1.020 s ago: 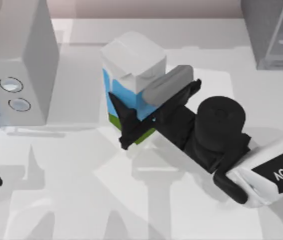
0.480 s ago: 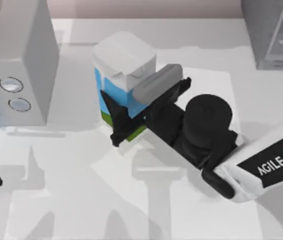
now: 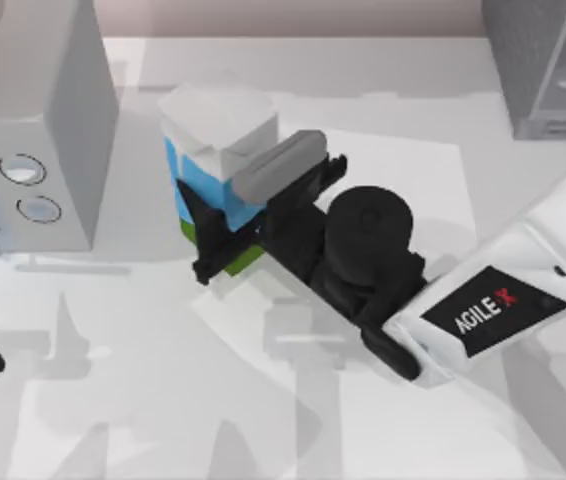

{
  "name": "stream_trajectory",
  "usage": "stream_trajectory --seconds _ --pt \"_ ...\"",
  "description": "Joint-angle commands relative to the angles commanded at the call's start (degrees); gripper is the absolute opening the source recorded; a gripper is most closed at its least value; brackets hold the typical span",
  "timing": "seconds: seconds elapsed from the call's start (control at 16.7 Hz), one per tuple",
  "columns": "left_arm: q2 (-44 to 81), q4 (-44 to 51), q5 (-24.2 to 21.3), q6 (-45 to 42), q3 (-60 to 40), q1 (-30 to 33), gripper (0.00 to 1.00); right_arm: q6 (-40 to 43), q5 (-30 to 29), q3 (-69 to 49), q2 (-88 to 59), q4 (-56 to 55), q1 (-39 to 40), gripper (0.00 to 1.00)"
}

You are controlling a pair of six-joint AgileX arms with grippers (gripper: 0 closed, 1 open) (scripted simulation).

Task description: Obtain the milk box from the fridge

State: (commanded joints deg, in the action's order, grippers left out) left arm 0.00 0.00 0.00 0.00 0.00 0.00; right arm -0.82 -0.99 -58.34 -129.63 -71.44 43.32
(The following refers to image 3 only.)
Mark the round microwave knob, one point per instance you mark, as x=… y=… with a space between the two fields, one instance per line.
x=22 y=169
x=39 y=209

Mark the pale grey rounded box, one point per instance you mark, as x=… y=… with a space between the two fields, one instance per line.
x=278 y=162

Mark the grey cabinet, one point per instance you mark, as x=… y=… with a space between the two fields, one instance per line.
x=538 y=70

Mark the white blue green carton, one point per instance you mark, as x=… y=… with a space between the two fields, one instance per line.
x=213 y=125

